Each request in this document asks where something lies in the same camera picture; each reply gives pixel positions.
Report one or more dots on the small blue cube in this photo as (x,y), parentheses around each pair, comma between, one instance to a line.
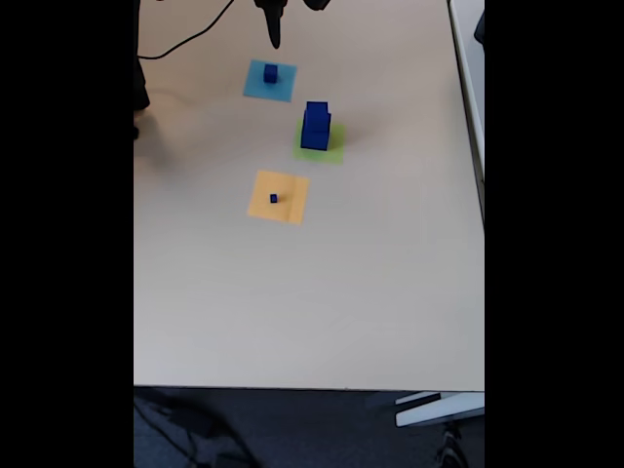
(270,74)

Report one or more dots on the medium blue cube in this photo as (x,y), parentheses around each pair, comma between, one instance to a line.
(316,114)

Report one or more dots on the large blue cube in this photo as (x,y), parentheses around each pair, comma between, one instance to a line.
(314,140)

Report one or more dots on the blue paper square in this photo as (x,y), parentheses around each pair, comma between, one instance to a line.
(253,88)

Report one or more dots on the green paper square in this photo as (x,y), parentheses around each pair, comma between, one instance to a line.
(336,151)

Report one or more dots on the orange paper square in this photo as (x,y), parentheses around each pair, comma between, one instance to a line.
(261,207)

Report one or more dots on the dark blue object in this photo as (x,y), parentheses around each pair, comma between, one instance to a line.
(480,27)

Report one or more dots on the white neighbouring desk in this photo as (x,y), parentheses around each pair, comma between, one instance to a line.
(475,97)

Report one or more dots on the white table foot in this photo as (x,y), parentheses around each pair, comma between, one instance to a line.
(439,409)

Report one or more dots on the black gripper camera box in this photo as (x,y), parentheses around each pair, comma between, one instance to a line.
(318,4)

